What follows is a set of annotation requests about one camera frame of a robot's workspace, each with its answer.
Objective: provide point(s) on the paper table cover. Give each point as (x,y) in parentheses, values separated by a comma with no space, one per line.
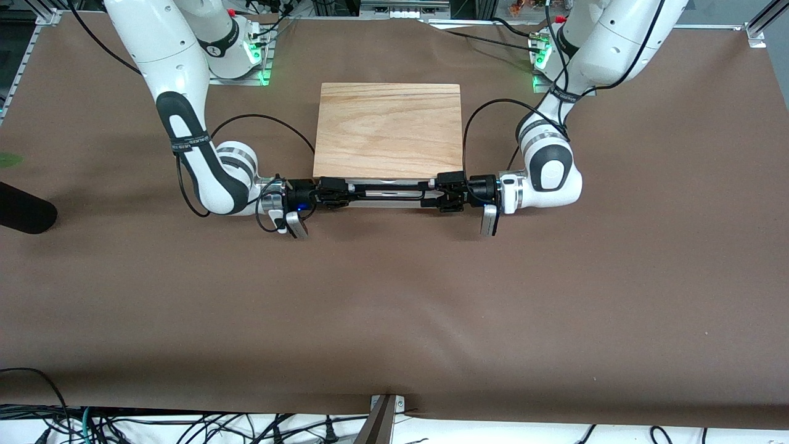
(394,308)

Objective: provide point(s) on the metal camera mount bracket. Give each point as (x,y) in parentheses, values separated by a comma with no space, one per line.
(382,419)

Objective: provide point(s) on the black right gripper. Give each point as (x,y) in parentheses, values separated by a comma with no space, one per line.
(301,192)

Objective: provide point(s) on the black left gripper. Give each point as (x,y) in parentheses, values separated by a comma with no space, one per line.
(479,187)

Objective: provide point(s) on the white-fronted wooden drawer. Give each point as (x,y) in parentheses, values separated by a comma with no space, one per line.
(394,193)

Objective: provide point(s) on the long aluminium frame rail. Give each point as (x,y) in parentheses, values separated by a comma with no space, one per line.
(709,26)

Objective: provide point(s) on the grey electronics box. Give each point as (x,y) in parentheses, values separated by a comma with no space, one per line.
(400,9)

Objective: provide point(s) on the wooden drawer cabinet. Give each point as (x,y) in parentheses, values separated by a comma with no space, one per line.
(388,129)

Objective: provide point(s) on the black cylindrical object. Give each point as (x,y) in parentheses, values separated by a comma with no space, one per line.
(24,209)

